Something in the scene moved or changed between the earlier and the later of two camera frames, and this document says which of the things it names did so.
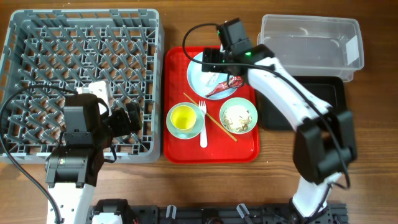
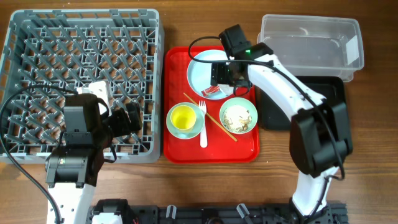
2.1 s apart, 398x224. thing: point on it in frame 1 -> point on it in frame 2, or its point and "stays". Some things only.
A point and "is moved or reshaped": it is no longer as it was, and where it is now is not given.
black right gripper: (210, 55) -> (217, 75)
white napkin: (209, 78) -> (226, 89)
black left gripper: (125, 127) stays
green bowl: (238, 116) stays
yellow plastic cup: (183, 117) stays
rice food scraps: (237, 118) stays
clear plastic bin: (314, 46) stays
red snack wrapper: (234, 81) is moved or reshaped
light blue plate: (201, 83) stays
